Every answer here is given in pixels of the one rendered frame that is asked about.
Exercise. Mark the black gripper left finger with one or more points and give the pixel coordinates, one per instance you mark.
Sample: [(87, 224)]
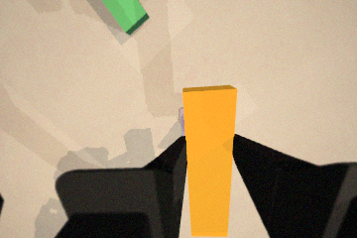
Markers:
[(156, 189)]

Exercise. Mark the orange bar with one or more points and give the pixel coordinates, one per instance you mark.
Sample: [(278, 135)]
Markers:
[(209, 123)]

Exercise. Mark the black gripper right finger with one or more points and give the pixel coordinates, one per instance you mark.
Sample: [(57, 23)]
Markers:
[(295, 198)]

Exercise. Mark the green rectangular block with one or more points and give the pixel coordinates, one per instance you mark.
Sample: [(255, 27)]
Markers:
[(128, 13)]

